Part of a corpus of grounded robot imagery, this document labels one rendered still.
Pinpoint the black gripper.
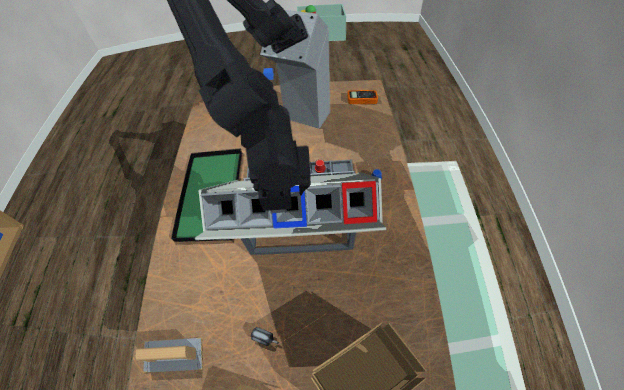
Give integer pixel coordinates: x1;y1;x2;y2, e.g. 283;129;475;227
249;146;311;196

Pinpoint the grey bank of square funnels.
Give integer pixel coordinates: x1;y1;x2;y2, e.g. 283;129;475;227
195;159;386;240

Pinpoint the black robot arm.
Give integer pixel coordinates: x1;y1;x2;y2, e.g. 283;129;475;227
167;0;308;213

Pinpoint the blue square band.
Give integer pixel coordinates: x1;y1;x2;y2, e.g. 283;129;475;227
272;186;307;228

